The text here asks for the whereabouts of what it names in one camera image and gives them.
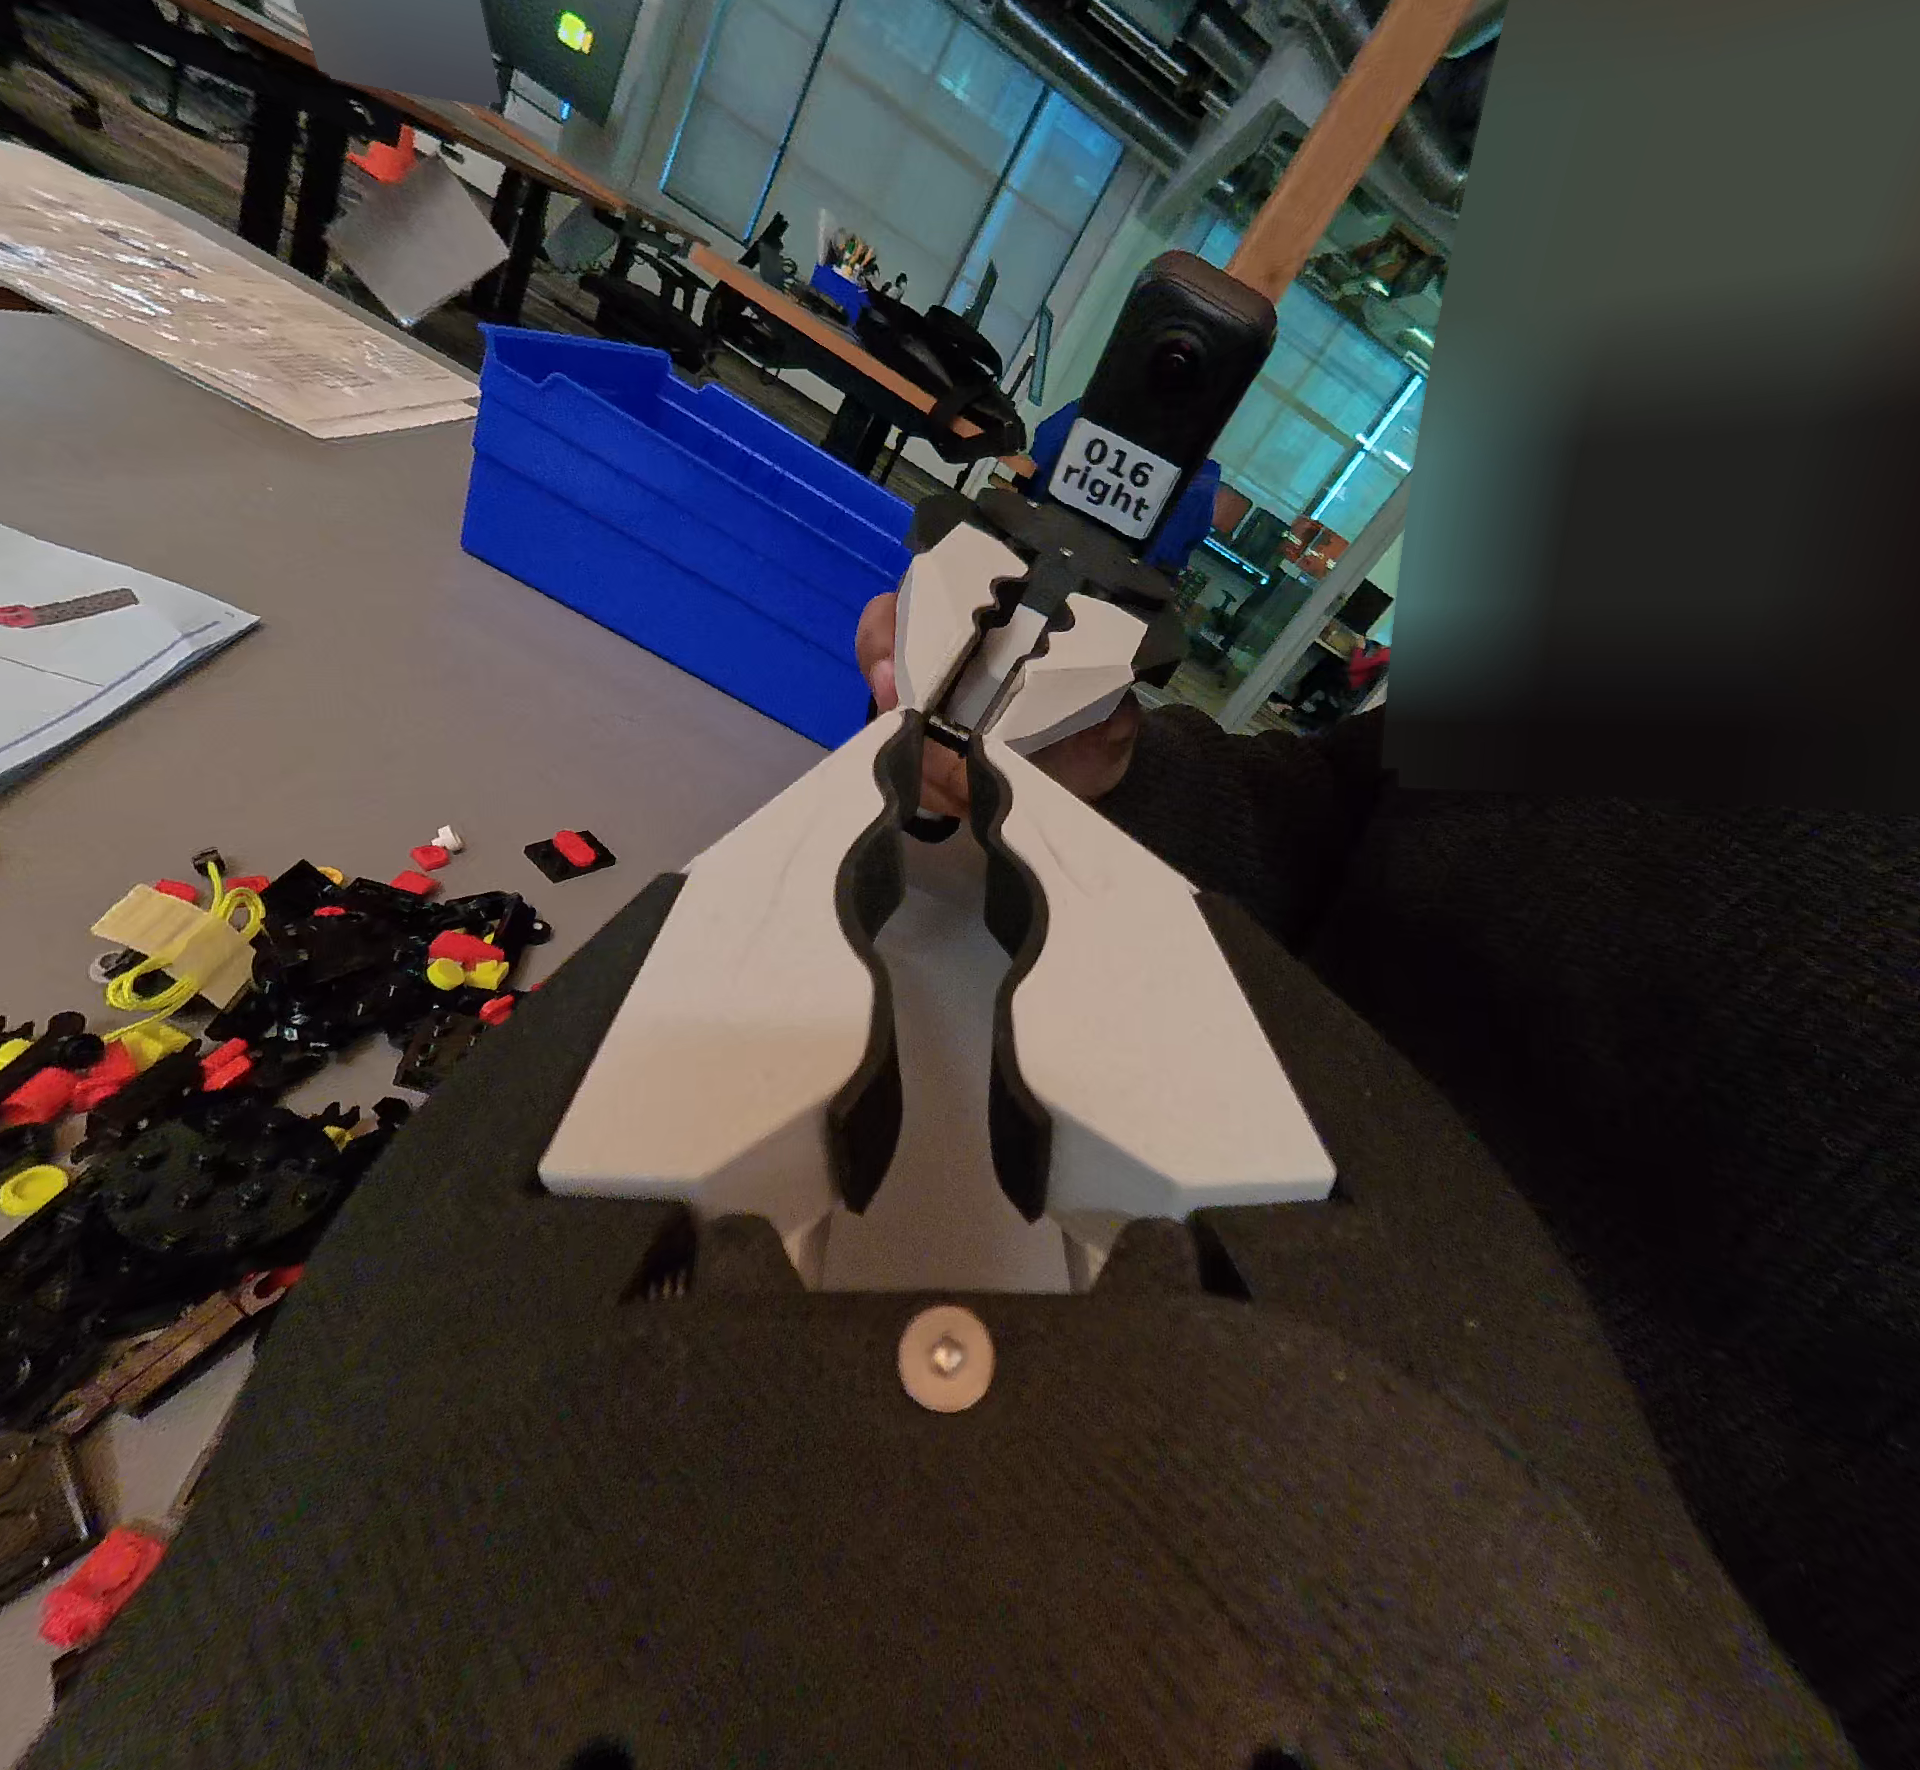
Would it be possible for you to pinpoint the tan lego piece with yellow string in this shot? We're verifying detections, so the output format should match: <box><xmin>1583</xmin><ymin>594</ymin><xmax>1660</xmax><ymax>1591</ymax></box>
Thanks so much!
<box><xmin>91</xmin><ymin>863</ymin><xmax>269</xmax><ymax>1013</ymax></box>

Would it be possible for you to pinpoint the person's right hand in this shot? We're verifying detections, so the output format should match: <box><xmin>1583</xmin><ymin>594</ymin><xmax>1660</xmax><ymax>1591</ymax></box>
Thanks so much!
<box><xmin>855</xmin><ymin>596</ymin><xmax>1143</xmax><ymax>837</ymax></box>

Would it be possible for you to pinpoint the wooden beam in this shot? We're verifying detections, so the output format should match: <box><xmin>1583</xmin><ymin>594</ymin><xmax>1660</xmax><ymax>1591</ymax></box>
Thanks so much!
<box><xmin>1234</xmin><ymin>0</ymin><xmax>1547</xmax><ymax>302</ymax></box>

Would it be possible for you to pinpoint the silver air duct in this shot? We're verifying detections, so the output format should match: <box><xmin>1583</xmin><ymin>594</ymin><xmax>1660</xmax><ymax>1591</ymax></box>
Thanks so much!
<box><xmin>1276</xmin><ymin>0</ymin><xmax>1477</xmax><ymax>201</ymax></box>

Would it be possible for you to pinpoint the black round lego plate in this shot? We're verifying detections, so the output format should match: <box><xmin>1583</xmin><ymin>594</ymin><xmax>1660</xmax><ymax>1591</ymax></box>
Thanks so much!
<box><xmin>91</xmin><ymin>1102</ymin><xmax>351</xmax><ymax>1300</ymax></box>

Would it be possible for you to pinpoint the grey panel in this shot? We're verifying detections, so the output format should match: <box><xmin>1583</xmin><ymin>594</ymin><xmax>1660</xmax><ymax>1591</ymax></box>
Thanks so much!
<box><xmin>327</xmin><ymin>158</ymin><xmax>513</xmax><ymax>329</ymax></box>

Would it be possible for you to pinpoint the pile of lego pieces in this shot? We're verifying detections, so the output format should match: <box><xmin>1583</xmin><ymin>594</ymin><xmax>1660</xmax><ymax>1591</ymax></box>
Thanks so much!
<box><xmin>0</xmin><ymin>846</ymin><xmax>551</xmax><ymax>1611</ymax></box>

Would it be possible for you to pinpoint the lego instruction booklet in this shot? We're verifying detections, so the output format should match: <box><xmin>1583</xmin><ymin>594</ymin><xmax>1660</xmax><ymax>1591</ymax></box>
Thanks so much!
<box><xmin>0</xmin><ymin>524</ymin><xmax>261</xmax><ymax>792</ymax></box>

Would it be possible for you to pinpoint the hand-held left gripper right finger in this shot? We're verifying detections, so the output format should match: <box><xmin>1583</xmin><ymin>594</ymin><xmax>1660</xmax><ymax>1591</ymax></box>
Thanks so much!
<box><xmin>966</xmin><ymin>738</ymin><xmax>1338</xmax><ymax>1271</ymax></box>

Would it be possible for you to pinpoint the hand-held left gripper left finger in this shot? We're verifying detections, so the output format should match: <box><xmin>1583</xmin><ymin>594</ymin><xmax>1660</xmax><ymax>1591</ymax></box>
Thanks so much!
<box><xmin>537</xmin><ymin>711</ymin><xmax>918</xmax><ymax>1277</ymax></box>

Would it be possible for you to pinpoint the red studded lego brick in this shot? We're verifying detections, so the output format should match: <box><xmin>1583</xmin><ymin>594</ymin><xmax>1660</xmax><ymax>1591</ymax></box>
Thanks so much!
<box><xmin>37</xmin><ymin>1525</ymin><xmax>170</xmax><ymax>1651</ymax></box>

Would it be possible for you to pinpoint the long wooden desk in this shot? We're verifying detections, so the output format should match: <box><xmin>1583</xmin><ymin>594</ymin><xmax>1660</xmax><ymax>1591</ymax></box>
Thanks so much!
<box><xmin>0</xmin><ymin>0</ymin><xmax>708</xmax><ymax>245</ymax></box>

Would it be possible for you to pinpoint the blue pen holder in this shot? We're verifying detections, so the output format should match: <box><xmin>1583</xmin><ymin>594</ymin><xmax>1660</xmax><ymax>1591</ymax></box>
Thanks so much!
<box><xmin>810</xmin><ymin>211</ymin><xmax>892</xmax><ymax>306</ymax></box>

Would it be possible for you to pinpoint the blue plastic bin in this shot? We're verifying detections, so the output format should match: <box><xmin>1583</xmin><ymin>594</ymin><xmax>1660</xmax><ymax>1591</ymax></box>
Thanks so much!
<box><xmin>462</xmin><ymin>322</ymin><xmax>919</xmax><ymax>753</ymax></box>

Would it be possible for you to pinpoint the wooden desk with clutter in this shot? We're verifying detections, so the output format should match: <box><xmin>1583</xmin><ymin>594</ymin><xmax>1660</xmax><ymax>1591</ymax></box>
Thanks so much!
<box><xmin>687</xmin><ymin>242</ymin><xmax>1038</xmax><ymax>446</ymax></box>

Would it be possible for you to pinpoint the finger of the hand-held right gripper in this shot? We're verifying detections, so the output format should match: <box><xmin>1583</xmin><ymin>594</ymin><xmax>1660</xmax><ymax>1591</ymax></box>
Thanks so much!
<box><xmin>895</xmin><ymin>524</ymin><xmax>1038</xmax><ymax>736</ymax></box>
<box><xmin>961</xmin><ymin>598</ymin><xmax>1187</xmax><ymax>755</ymax></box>

